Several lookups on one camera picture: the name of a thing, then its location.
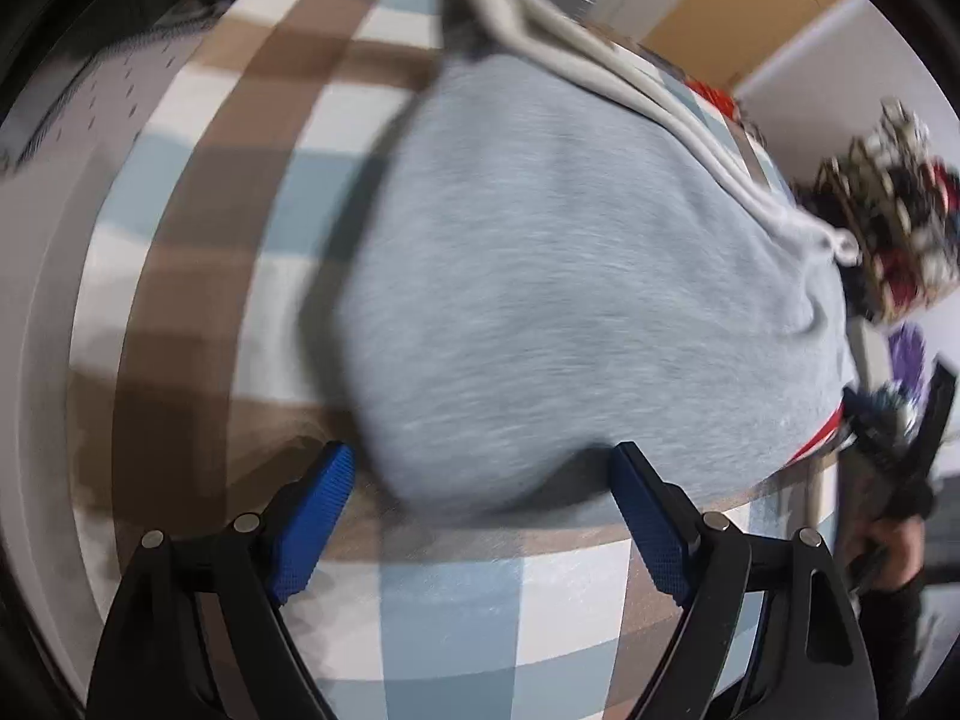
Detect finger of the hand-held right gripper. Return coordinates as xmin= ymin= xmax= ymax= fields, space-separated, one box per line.
xmin=840 ymin=386 xmax=912 ymax=482

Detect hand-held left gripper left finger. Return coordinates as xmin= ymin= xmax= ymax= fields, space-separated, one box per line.
xmin=86 ymin=441 xmax=357 ymax=720

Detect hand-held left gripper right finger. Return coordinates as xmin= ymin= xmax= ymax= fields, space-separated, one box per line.
xmin=607 ymin=441 xmax=882 ymax=720

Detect grey sweatshirt with red print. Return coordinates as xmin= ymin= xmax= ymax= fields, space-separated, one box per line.
xmin=300 ymin=0 xmax=863 ymax=530

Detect person's right hand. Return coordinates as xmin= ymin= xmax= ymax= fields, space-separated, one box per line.
xmin=861 ymin=516 xmax=923 ymax=587

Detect blue plaid shirt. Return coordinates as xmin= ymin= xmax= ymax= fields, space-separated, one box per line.
xmin=862 ymin=381 xmax=920 ymax=436

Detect purple cloth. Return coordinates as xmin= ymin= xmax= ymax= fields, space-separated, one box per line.
xmin=889 ymin=322 xmax=932 ymax=398

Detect rows of shoes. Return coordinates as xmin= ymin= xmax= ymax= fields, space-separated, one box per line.
xmin=817 ymin=105 xmax=960 ymax=320

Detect checkered bed sheet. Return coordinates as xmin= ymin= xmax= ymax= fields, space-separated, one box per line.
xmin=71 ymin=0 xmax=848 ymax=720

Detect grey bed frame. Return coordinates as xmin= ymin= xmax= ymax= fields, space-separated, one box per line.
xmin=0 ymin=22 xmax=211 ymax=698

